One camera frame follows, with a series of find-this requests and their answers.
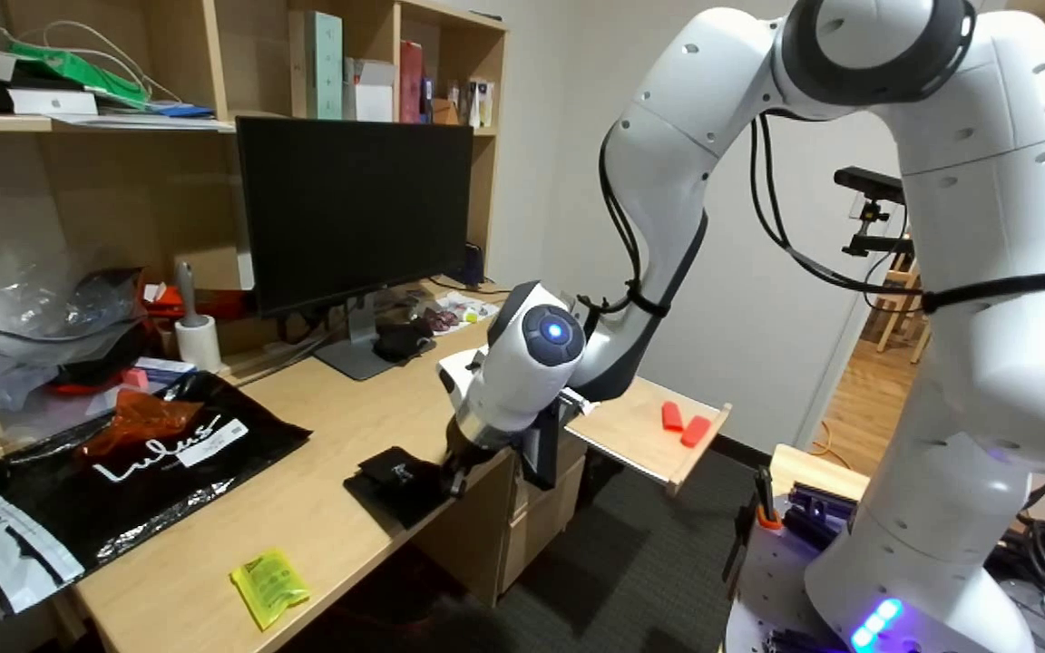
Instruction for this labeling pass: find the cardboard box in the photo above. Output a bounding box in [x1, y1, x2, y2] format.
[174, 244, 257, 299]

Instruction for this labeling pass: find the clear plastic bag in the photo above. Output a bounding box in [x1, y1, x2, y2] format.
[0, 267, 149, 410]

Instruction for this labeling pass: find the teal book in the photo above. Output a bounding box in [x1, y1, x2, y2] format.
[308, 8, 347, 123]

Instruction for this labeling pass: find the light wooden desk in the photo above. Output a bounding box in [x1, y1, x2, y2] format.
[54, 279, 732, 653]

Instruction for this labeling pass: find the red packet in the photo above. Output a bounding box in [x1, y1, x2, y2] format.
[131, 275, 189, 323]

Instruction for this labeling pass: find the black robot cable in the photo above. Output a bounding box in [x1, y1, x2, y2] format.
[590, 105, 1045, 323]

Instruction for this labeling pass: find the small black device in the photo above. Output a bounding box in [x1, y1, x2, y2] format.
[339, 442, 465, 533]

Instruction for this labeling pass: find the printed paper sheet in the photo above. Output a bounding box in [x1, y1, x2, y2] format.
[420, 287, 503, 345]

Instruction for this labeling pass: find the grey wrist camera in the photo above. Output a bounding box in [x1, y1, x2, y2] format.
[430, 348, 477, 415]

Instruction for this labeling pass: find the wooden drawer unit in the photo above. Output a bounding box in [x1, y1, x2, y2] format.
[417, 433, 593, 610]

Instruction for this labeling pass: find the green plastic item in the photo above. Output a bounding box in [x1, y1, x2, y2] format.
[0, 26, 159, 115]

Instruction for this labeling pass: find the white cylindrical holder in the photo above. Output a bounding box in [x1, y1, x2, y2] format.
[169, 257, 228, 379]

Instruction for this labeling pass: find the orange crumpled wrapper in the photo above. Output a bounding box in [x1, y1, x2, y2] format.
[84, 381, 211, 464]

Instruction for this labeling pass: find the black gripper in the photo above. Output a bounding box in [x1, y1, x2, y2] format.
[439, 410, 516, 495]

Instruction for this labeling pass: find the wooden shelf unit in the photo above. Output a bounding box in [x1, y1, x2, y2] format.
[0, 0, 516, 464]

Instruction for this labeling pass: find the dark box with purple lights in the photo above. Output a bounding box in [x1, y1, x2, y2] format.
[774, 479, 856, 553]

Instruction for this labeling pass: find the wooden stool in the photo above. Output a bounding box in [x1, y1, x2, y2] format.
[765, 438, 875, 508]

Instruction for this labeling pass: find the black stereo camera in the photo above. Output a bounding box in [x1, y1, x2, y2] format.
[830, 164, 918, 267]

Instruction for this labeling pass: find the black pouch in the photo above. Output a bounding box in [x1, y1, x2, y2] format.
[368, 294, 430, 368]

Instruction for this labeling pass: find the black computer monitor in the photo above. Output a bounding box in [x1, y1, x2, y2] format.
[237, 112, 477, 385]

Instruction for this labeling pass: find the black printed plastic bag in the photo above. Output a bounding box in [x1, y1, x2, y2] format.
[0, 368, 315, 618]

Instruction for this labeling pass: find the white flat box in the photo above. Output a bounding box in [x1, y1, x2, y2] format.
[3, 85, 106, 123]

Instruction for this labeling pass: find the grey robot base platform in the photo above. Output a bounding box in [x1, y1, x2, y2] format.
[717, 521, 1045, 653]

